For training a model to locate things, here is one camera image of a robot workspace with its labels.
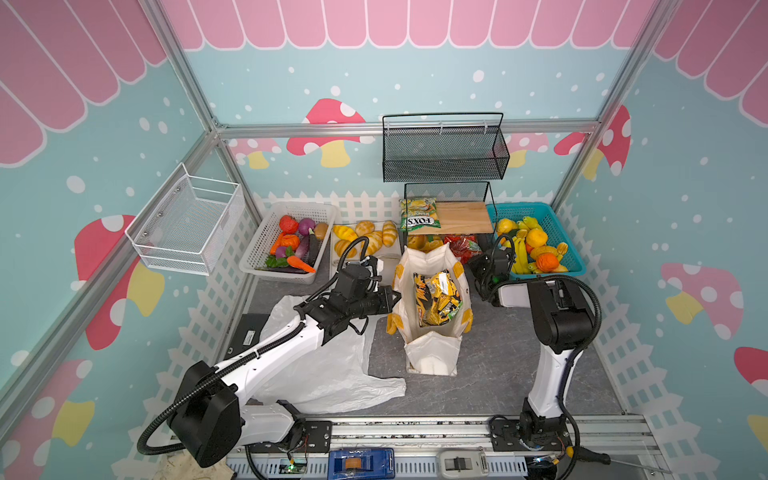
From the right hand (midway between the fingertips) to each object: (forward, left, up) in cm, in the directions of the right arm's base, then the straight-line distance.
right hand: (469, 252), depth 103 cm
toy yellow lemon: (+3, -23, +3) cm, 23 cm away
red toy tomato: (+14, +66, 0) cm, 68 cm away
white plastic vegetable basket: (+2, +75, -1) cm, 75 cm away
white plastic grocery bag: (-41, +44, -6) cm, 60 cm away
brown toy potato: (+12, +54, -1) cm, 55 cm away
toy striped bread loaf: (+8, +34, -4) cm, 35 cm away
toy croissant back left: (+14, +45, -4) cm, 47 cm away
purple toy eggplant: (+4, +60, -2) cm, 60 cm away
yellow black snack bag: (-25, +15, +11) cm, 31 cm away
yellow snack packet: (+4, +16, 0) cm, 17 cm away
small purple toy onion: (0, +66, 0) cm, 66 cm away
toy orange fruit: (-7, -24, +2) cm, 25 cm away
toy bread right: (+13, +28, -4) cm, 31 cm away
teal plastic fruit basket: (+11, -33, +1) cm, 35 cm away
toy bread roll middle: (+15, +38, -3) cm, 41 cm away
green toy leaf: (-1, +69, -3) cm, 69 cm away
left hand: (-26, +25, +11) cm, 37 cm away
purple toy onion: (+14, +60, 0) cm, 62 cm away
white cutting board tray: (0, +28, -3) cm, 29 cm away
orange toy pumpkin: (+7, +64, -1) cm, 65 cm away
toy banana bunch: (-2, -18, -4) cm, 19 cm away
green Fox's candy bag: (+6, +18, +13) cm, 23 cm away
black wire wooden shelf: (+22, +2, +11) cm, 25 cm away
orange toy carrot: (-6, +58, +2) cm, 58 cm away
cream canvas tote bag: (-37, +17, +6) cm, 41 cm away
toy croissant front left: (+5, +46, -3) cm, 46 cm away
